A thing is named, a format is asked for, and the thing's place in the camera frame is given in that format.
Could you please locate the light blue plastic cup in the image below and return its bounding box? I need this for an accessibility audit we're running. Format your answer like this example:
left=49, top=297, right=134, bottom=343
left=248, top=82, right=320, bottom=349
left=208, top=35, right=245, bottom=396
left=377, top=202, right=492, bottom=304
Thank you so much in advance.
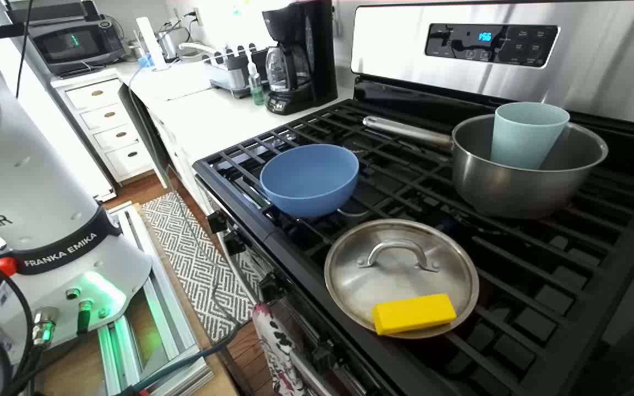
left=488, top=100, right=572, bottom=172

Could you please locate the blue plastic bowl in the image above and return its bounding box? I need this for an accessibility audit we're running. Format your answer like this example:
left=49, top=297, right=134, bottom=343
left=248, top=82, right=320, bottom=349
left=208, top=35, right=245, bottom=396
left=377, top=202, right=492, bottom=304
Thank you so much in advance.
left=257, top=141, right=360, bottom=222

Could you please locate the stainless steel pot lid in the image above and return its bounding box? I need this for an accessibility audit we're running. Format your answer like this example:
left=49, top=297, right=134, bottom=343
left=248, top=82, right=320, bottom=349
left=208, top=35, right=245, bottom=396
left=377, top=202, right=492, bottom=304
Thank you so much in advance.
left=321, top=218, right=482, bottom=340

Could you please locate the white kitchen counter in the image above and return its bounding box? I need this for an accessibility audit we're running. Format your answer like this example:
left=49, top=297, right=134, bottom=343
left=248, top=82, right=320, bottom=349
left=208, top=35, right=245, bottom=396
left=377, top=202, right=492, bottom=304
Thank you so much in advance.
left=120, top=57, right=357, bottom=216

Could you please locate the green dish soap bottle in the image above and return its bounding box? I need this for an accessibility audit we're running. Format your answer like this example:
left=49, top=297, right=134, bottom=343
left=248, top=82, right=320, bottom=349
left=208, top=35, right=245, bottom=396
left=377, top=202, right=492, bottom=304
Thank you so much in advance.
left=247, top=44, right=268, bottom=108

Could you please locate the grey patterned floor rug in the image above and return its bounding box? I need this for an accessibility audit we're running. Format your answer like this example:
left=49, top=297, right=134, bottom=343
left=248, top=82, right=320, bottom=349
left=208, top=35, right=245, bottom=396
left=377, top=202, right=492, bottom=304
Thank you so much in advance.
left=136, top=191, right=257, bottom=346

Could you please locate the black drip coffee maker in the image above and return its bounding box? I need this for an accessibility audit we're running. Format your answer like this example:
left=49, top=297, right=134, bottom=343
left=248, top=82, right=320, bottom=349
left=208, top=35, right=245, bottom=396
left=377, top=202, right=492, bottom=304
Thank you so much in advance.
left=260, top=0, right=338, bottom=116

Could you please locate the yellow rectangular block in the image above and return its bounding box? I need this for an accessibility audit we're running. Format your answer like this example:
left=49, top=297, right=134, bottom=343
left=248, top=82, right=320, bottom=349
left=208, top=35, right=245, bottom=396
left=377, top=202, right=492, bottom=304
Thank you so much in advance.
left=370, top=292, right=458, bottom=338

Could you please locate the grey dish rack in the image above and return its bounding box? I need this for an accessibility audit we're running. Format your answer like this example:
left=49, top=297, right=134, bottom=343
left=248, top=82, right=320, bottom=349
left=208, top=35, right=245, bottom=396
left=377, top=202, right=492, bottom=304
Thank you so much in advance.
left=202, top=45, right=253, bottom=98

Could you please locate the patterned dish towel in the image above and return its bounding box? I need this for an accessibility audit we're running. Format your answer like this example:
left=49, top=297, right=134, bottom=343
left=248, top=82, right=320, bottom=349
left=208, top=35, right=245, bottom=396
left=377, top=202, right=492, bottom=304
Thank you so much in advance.
left=250, top=304, right=307, bottom=396

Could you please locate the white drawer cabinet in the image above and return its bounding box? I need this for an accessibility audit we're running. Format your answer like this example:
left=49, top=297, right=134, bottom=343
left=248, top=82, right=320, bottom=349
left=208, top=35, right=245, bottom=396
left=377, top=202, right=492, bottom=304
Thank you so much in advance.
left=51, top=67, right=156, bottom=184

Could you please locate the black gas stove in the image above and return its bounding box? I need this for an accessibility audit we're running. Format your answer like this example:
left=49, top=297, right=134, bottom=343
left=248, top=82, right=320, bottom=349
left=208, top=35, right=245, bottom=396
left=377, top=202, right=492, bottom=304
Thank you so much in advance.
left=191, top=0, right=634, bottom=396

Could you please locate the black countertop oven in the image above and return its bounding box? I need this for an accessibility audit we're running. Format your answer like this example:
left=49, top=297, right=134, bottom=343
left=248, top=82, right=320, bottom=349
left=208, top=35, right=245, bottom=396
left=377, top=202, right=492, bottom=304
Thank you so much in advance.
left=29, top=17, right=132, bottom=78

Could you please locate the red round stop button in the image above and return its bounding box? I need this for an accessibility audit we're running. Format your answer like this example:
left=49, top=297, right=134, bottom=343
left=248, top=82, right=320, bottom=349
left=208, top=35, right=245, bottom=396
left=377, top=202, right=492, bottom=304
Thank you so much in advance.
left=0, top=252, right=21, bottom=280

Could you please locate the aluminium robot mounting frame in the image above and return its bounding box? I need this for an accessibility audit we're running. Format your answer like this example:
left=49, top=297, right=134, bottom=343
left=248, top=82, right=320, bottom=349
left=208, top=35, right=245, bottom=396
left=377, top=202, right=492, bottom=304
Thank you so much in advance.
left=95, top=199, right=214, bottom=396

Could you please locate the dark floor cable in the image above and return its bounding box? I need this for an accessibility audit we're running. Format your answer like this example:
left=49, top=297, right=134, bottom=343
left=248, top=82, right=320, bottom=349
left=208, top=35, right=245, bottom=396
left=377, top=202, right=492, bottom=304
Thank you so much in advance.
left=136, top=320, right=256, bottom=396

